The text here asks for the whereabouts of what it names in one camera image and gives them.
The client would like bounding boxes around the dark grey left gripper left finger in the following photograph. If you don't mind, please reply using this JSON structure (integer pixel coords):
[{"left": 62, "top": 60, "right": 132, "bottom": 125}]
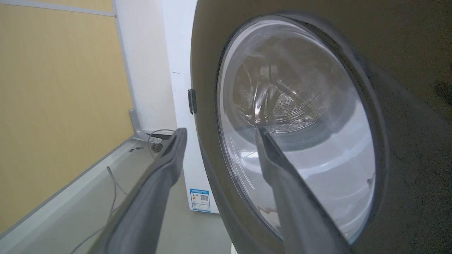
[{"left": 88, "top": 128, "right": 188, "bottom": 254}]

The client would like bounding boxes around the blue energy label sticker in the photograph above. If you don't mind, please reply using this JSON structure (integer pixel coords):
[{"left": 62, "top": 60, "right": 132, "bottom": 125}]
[{"left": 190, "top": 188, "right": 211, "bottom": 212}]

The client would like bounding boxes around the dark round washing machine door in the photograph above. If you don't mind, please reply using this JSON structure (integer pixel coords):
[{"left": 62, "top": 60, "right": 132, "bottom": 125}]
[{"left": 190, "top": 0, "right": 452, "bottom": 254}]

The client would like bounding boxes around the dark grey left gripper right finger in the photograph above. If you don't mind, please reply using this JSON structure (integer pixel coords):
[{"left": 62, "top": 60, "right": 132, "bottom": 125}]
[{"left": 255, "top": 127, "right": 351, "bottom": 254}]

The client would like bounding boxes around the thin grey floor cable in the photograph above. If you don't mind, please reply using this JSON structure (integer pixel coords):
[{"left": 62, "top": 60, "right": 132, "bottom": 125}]
[{"left": 70, "top": 129, "right": 176, "bottom": 254}]

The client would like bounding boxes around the white washing machine body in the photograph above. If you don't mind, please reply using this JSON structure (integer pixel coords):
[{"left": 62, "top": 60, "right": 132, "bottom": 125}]
[{"left": 161, "top": 0, "right": 220, "bottom": 214}]

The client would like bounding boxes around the grey wall corner bracket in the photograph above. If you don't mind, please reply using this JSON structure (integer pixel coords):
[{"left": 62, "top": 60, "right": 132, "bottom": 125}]
[{"left": 129, "top": 109, "right": 163, "bottom": 144}]

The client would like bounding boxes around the black door latch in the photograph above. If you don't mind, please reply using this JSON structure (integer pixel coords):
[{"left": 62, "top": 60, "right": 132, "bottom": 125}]
[{"left": 188, "top": 89, "right": 197, "bottom": 115}]

